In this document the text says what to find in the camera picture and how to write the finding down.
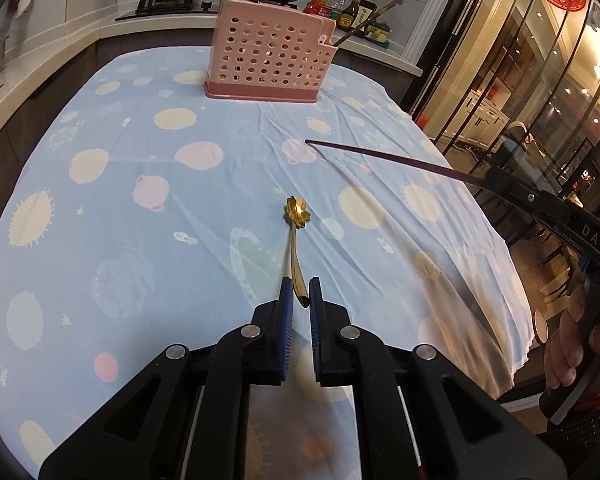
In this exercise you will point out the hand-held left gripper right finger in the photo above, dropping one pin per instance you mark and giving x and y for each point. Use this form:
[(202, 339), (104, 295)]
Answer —
[(315, 330)]

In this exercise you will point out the light blue patterned tablecloth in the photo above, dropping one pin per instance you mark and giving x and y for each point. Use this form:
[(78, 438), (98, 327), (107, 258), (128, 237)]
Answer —
[(155, 240)]

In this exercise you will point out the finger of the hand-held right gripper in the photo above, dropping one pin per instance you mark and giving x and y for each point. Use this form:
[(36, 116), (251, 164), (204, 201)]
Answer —
[(505, 185)]

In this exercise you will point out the white cup with dark rim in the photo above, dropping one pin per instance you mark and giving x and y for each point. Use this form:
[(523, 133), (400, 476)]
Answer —
[(540, 327)]

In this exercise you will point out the clear oil bottle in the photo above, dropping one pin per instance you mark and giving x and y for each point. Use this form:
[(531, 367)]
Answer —
[(340, 5)]

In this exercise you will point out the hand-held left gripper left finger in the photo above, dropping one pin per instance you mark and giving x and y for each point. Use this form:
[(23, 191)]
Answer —
[(286, 330)]

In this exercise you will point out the gold flower spoon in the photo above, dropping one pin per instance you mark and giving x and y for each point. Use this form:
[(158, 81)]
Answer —
[(296, 260)]

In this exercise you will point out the person's right hand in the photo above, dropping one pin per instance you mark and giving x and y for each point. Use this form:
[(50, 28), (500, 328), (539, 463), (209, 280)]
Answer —
[(562, 350)]

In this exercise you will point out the small condiment jars set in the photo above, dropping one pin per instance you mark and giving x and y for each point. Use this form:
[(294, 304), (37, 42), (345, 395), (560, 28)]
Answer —
[(379, 34)]

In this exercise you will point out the pink perforated utensil holder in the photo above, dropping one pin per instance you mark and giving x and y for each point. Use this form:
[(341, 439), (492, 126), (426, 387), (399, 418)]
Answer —
[(265, 50)]

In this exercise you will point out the sliding glass door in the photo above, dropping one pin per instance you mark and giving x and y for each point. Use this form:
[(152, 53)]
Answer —
[(530, 60)]

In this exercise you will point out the red seasoning jar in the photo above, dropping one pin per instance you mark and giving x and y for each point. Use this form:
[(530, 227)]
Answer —
[(317, 10)]

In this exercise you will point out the black gas stove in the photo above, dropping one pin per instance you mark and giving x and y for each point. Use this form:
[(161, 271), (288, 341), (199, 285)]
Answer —
[(170, 5)]

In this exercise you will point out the brown sauce bottle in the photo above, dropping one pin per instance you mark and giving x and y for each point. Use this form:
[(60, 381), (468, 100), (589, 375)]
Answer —
[(351, 10)]

